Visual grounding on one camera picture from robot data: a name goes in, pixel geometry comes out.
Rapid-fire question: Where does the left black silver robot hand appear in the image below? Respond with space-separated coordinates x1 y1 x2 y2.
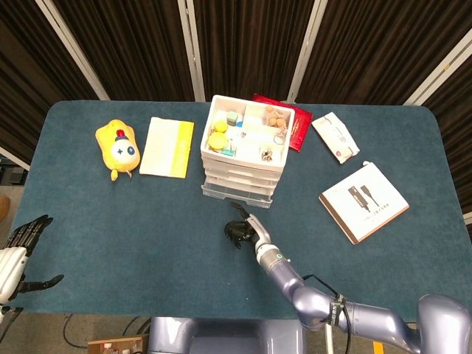
0 215 64 305

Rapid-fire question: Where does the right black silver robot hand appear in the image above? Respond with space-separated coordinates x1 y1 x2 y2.
223 201 274 251

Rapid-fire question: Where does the clear plastic drawer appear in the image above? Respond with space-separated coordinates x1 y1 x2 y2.
203 169 280 187
201 176 276 210
201 159 284 178

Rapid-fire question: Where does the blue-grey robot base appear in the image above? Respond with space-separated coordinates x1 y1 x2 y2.
147 316 307 354

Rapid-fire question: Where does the white plastic drawer organizer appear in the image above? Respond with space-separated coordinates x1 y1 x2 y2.
200 94 296 198

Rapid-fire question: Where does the brown cardboard box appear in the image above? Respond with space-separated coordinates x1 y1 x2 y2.
87 335 148 354

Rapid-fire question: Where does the brown shoe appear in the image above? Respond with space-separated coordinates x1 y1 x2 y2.
0 195 12 223

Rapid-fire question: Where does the large yellow round container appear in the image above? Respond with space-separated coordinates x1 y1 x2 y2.
207 132 228 151

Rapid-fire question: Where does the red booklet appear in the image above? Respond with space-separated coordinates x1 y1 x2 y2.
251 93 313 152

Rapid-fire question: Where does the blue felt table cover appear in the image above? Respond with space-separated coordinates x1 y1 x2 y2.
13 100 466 322

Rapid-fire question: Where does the brown small figurine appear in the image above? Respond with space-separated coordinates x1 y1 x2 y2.
264 105 288 129

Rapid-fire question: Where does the white pink wet wipes pack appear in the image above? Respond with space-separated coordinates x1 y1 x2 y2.
311 111 361 164

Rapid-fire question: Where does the white yellow booklet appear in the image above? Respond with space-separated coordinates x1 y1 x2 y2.
139 117 195 180

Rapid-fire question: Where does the yellow plush toy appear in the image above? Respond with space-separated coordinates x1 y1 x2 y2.
94 118 142 181

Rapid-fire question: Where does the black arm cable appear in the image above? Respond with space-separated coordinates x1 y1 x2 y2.
301 274 352 333

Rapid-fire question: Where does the white cable product box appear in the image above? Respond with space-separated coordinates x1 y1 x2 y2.
318 161 411 246

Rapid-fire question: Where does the grey partition frame post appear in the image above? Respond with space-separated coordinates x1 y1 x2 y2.
35 0 111 101
286 0 329 103
176 0 207 103
0 146 30 171
403 36 472 107

